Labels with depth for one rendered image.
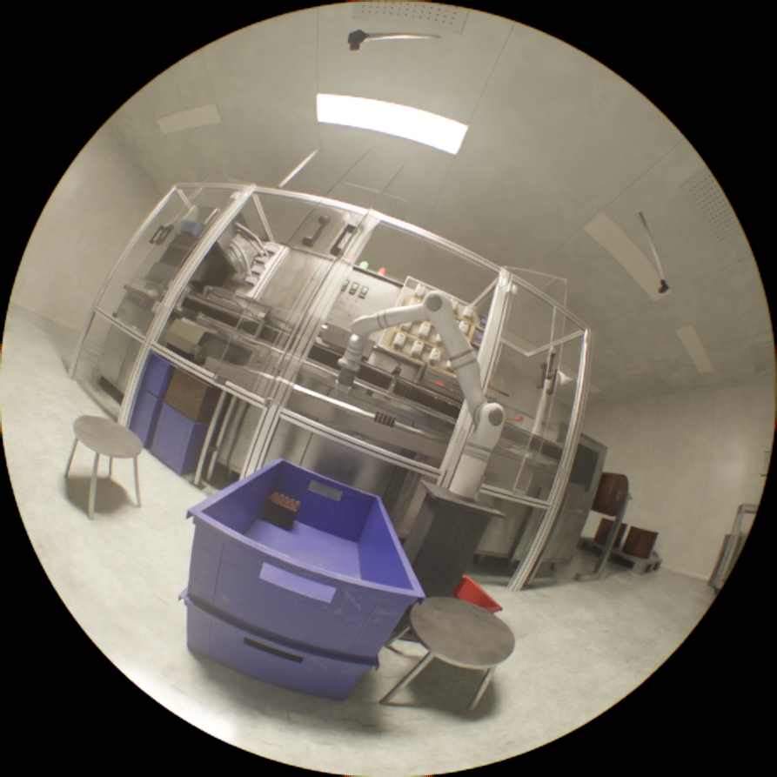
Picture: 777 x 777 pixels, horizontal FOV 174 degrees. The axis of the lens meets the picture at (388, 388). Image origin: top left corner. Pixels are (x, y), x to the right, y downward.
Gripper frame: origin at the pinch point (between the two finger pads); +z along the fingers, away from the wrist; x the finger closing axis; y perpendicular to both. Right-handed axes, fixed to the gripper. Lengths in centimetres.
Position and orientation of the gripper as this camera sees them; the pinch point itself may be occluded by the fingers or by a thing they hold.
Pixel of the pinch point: (341, 393)
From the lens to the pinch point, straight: 119.8
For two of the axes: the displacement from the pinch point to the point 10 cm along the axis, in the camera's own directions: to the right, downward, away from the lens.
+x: -9.4, -3.4, -0.9
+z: -3.3, 7.5, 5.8
